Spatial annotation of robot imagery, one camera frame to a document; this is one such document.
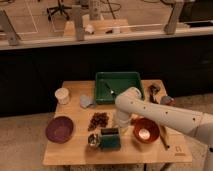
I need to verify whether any black eraser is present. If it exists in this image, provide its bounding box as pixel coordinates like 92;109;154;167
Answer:
101;128;119;135

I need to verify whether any red bowl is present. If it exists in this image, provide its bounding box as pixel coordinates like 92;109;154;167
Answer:
133;118;160;144

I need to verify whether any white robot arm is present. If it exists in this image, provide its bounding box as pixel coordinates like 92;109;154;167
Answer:
114;87;213;171

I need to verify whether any purple bowl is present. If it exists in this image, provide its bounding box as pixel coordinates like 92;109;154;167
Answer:
45;116;74;144

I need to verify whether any green sponge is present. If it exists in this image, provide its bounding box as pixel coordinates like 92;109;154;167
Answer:
100;135;121;150

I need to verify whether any small metal cup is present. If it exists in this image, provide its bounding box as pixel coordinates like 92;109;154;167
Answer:
88;134;100;148

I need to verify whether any green plastic tray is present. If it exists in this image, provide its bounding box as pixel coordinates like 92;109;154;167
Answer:
94;72;145;105

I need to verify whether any wooden stick utensil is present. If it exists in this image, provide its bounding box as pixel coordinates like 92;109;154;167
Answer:
159;125;170;150

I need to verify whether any grey crumpled cloth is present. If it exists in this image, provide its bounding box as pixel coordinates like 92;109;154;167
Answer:
80;94;96;109

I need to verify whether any black tool on table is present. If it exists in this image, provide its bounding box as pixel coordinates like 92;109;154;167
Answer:
149;83;160;104

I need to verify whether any white cylindrical cup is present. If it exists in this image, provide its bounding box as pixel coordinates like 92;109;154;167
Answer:
55;88;70;105

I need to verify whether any black office chair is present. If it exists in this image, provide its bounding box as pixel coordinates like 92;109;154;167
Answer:
46;0;70;21

